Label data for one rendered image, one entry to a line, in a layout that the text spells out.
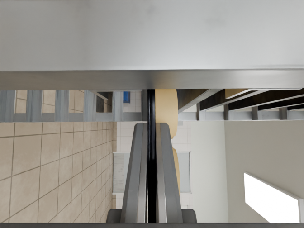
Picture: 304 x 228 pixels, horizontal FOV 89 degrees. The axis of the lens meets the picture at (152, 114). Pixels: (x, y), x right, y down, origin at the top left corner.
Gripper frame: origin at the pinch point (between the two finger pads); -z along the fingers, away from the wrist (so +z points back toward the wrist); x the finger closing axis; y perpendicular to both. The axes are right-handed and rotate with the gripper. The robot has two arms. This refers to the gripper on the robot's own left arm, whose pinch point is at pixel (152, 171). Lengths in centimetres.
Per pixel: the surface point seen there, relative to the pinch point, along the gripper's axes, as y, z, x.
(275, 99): -9.1, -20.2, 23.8
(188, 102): -6.2, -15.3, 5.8
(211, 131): -297, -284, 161
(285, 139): -165, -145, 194
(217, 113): -24.6, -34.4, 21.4
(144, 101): -21.6, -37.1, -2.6
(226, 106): -21.8, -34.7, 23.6
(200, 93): -2.0, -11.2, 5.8
